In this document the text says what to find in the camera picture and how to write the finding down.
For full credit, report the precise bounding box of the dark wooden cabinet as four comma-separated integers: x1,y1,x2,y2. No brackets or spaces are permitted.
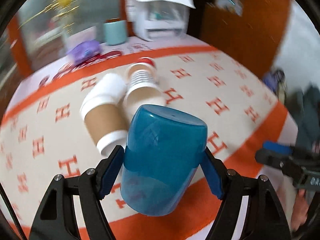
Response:
187,0,291,77

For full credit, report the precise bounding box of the white storage box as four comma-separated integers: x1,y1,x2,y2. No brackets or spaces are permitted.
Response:
130,0,194,42

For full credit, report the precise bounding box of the red paper cup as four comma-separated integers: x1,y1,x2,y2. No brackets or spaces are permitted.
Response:
138,57,156,68

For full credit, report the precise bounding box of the teal cylindrical canister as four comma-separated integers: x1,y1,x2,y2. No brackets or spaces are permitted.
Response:
103,20,127,46

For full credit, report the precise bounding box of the white printed paper cup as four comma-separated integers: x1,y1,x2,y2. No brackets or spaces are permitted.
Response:
123,62,166,120

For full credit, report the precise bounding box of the purple tissue pack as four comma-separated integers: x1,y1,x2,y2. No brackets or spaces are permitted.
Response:
67,40,101,66

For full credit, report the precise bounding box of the blue plastic cup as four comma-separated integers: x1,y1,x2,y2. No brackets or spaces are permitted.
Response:
120,105,208,216

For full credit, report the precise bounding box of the brown sleeve paper cup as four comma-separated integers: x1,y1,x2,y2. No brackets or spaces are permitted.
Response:
79,73,127,157

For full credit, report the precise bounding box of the glass sliding door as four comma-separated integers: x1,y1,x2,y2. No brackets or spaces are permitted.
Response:
7,0,122,77

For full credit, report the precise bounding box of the orange patterned table blanket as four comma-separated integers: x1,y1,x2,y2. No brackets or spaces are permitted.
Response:
1,38,298,239

